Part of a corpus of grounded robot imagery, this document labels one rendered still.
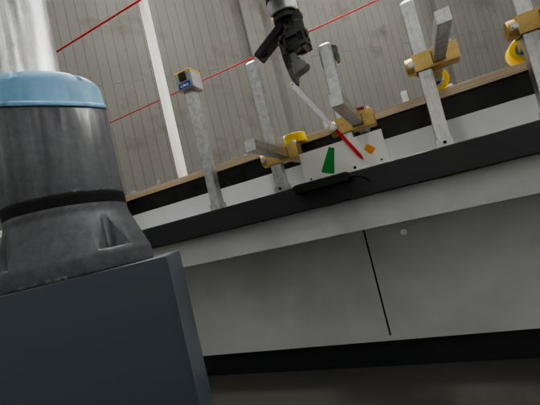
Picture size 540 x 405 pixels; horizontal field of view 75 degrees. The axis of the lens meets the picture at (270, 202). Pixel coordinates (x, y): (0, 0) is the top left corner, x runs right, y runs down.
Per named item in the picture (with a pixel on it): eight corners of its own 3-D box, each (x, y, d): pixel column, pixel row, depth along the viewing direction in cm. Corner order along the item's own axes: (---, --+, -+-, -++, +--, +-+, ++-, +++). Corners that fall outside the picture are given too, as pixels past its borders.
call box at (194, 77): (194, 87, 126) (189, 67, 127) (178, 94, 129) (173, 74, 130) (204, 92, 133) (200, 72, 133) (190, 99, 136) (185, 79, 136)
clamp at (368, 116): (375, 123, 103) (371, 106, 104) (331, 137, 109) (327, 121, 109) (378, 125, 108) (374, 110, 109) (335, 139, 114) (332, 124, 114)
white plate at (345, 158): (389, 161, 102) (381, 128, 103) (305, 184, 112) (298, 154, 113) (390, 161, 103) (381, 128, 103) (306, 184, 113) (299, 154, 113)
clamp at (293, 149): (298, 156, 112) (294, 141, 113) (261, 168, 118) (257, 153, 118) (304, 157, 118) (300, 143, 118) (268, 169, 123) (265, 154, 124)
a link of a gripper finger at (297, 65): (309, 76, 102) (301, 46, 102) (290, 84, 104) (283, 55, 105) (312, 79, 105) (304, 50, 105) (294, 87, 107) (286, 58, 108)
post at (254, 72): (288, 197, 116) (254, 58, 119) (278, 199, 117) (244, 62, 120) (291, 196, 119) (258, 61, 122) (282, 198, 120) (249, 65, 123)
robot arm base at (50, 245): (142, 261, 41) (124, 177, 41) (-46, 307, 37) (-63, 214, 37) (160, 254, 59) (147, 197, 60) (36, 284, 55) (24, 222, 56)
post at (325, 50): (367, 190, 106) (328, 39, 109) (356, 194, 107) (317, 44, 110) (369, 190, 109) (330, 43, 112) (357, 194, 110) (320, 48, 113)
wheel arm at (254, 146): (257, 152, 92) (253, 136, 92) (246, 156, 93) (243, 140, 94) (307, 162, 132) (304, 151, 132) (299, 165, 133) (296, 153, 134)
